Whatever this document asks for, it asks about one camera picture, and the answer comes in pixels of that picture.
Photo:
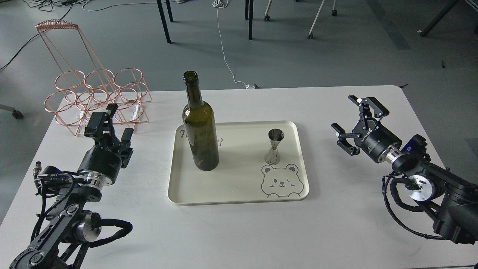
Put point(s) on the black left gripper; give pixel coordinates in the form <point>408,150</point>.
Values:
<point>99,159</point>

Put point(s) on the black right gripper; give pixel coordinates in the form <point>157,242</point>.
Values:
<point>370,136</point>

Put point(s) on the silver steel jigger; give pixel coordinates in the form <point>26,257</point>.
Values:
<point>275,137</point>

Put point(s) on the dark green wine bottle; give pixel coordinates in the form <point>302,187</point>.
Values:
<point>199,123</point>

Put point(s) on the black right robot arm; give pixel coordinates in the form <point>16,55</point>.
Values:
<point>415,183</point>

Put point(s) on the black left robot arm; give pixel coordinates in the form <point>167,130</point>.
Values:
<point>65,230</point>

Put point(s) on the chair caster far left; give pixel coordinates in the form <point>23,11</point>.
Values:
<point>15,113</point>

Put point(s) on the cream bear serving tray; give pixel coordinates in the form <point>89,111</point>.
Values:
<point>242,174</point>

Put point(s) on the black table legs left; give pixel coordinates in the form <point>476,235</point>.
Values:
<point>163,17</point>

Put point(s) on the black table legs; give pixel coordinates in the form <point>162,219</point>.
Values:
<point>163,17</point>
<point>249,16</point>

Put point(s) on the white chair legs with casters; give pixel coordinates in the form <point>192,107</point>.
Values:
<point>310,33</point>

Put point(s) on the black diagonal leg right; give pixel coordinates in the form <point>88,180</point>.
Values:
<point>438,17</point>

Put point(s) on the black table legs middle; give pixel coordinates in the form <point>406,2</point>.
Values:
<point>249,16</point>

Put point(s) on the copper wire wine rack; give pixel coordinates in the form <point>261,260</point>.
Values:
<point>82,91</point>

